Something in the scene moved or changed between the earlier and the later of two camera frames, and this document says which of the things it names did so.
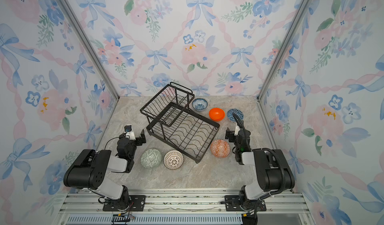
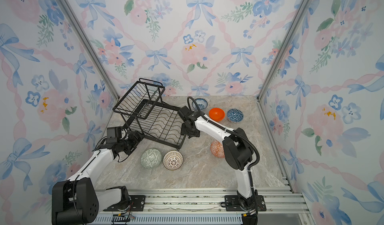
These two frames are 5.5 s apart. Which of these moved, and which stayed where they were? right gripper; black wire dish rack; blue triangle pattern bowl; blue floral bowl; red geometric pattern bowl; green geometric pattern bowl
Moved: black wire dish rack; right gripper
Stayed: green geometric pattern bowl; blue triangle pattern bowl; red geometric pattern bowl; blue floral bowl
